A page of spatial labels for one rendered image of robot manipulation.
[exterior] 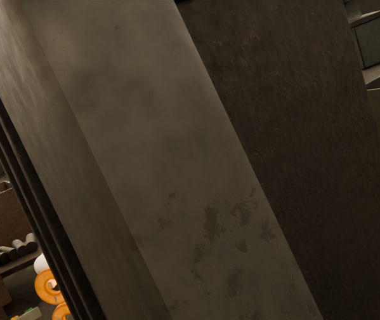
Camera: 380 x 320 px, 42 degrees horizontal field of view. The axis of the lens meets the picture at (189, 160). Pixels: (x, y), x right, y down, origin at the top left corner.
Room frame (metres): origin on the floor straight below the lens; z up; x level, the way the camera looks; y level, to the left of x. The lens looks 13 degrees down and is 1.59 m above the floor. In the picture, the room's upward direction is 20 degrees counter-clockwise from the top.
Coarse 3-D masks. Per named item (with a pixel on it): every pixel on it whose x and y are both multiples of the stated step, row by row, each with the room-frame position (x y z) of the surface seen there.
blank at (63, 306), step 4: (60, 304) 1.87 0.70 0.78; (64, 304) 1.86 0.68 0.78; (56, 308) 1.86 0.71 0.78; (60, 308) 1.86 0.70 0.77; (64, 308) 1.86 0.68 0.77; (68, 308) 1.85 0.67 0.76; (56, 312) 1.86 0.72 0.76; (60, 312) 1.86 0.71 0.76; (64, 312) 1.86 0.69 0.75; (68, 312) 1.85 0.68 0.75; (52, 316) 1.87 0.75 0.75; (56, 316) 1.86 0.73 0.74; (60, 316) 1.86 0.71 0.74; (64, 316) 1.88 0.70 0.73
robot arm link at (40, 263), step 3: (42, 255) 2.21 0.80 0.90; (39, 258) 2.20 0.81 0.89; (42, 258) 2.19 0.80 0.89; (36, 261) 2.20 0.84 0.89; (39, 261) 2.18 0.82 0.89; (42, 261) 2.18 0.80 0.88; (45, 261) 2.17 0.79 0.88; (36, 264) 2.19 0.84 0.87; (39, 264) 2.18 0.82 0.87; (42, 264) 2.17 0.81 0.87; (45, 264) 2.16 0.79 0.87; (36, 267) 2.18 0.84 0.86; (39, 267) 2.17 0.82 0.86; (42, 267) 2.17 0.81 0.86; (45, 267) 2.16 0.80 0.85; (36, 270) 2.19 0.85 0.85; (39, 270) 2.17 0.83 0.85
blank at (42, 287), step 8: (40, 272) 1.86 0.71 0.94; (48, 272) 1.85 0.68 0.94; (40, 280) 1.86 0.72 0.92; (48, 280) 1.86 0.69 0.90; (40, 288) 1.86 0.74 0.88; (48, 288) 1.87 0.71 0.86; (40, 296) 1.86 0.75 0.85; (48, 296) 1.86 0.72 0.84; (56, 296) 1.85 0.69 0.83; (56, 304) 1.85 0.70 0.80
